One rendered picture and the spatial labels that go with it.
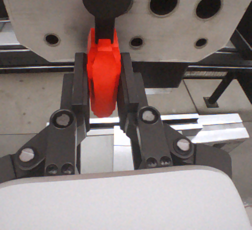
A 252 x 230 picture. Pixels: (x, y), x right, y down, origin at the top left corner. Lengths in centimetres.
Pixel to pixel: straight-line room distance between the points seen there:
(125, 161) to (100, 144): 5
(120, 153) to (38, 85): 154
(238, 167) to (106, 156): 33
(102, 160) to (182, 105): 146
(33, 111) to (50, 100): 16
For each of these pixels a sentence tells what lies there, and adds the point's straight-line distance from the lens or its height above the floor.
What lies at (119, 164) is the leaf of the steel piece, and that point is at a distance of 28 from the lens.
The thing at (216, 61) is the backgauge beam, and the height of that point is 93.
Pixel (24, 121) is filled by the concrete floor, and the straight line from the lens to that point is 159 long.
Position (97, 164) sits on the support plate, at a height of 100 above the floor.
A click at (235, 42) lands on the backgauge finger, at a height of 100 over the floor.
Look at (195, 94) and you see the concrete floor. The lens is 185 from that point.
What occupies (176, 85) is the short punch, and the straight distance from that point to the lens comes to 24.
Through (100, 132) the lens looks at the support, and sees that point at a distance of 31.
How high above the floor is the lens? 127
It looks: 54 degrees down
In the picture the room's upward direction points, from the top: 11 degrees clockwise
